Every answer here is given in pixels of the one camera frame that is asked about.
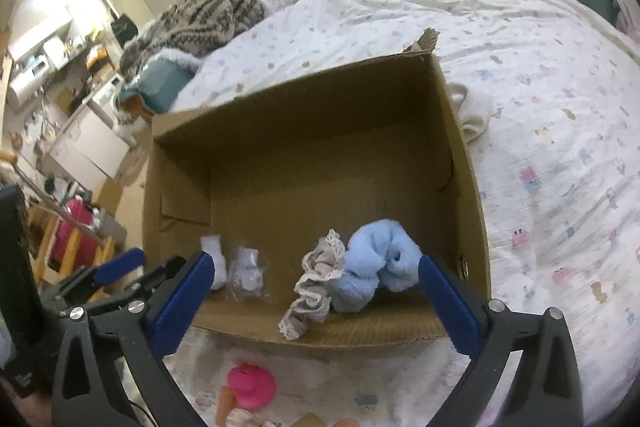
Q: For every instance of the beige toy piece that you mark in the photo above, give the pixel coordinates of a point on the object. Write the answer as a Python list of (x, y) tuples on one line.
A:
[(307, 421)]

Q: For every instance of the teal cushion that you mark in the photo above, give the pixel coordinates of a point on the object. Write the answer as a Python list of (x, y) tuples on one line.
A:
[(160, 84)]

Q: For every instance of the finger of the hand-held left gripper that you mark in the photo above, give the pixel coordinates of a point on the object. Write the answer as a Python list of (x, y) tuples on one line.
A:
[(120, 264), (157, 279)]

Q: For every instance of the orange toy piece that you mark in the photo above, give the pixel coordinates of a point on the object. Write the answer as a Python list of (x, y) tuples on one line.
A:
[(226, 407)]

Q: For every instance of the grey patterned knit blanket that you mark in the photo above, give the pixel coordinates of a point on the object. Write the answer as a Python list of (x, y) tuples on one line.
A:
[(195, 22)]

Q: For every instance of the black bag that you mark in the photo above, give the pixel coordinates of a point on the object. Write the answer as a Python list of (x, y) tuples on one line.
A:
[(124, 29)]

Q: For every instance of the pink rubber duck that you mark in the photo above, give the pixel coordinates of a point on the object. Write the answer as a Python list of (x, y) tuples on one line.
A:
[(250, 387)]

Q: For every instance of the white printed bed quilt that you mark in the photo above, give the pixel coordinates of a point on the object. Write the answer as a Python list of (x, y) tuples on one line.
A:
[(525, 97)]

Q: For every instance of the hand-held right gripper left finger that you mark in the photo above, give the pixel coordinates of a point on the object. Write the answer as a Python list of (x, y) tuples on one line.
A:
[(181, 302)]

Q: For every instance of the pink suitcase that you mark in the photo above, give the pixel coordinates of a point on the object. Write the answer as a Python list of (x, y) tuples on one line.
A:
[(75, 232)]

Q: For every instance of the white cabinet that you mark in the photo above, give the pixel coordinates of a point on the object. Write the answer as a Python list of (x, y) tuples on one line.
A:
[(92, 147)]

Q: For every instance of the beige lace-trimmed cloth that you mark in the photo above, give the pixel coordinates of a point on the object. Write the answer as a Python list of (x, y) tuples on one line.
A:
[(312, 292)]

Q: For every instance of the cream white cloth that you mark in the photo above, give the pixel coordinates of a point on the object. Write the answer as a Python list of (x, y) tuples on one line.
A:
[(470, 109)]

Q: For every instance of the small white cloth item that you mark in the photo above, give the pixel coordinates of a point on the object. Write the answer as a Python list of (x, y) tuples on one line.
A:
[(216, 257)]

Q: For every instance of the yellow wooden rack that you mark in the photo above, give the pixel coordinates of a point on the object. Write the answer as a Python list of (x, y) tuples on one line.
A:
[(42, 237)]

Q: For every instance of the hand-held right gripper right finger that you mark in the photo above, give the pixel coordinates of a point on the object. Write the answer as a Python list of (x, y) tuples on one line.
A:
[(450, 307)]

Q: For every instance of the light blue fluffy sock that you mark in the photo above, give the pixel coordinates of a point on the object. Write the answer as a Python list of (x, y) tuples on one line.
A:
[(367, 264)]

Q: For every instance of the brown cardboard box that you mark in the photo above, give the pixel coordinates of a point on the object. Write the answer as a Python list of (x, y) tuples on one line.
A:
[(310, 147)]

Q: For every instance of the orange round toy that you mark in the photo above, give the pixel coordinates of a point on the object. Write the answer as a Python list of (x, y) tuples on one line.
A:
[(347, 423)]

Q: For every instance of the white item in clear bag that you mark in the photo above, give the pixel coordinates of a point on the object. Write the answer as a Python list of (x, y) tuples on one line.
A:
[(247, 274)]

